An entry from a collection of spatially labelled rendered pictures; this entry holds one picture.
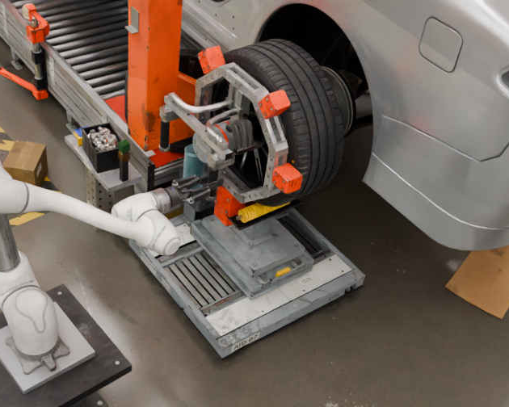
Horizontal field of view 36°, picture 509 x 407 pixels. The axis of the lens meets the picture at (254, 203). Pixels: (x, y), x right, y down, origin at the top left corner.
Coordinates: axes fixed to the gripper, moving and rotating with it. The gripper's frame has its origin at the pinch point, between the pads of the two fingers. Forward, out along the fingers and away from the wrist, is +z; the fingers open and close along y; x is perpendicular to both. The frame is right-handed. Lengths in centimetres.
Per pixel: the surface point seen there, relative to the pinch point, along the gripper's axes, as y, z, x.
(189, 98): -63, 31, -10
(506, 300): 67, 136, -82
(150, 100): -60, 10, -3
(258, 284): 6, 28, -68
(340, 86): -10, 70, 16
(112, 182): -57, -11, -38
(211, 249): -25, 23, -69
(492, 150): 70, 61, 41
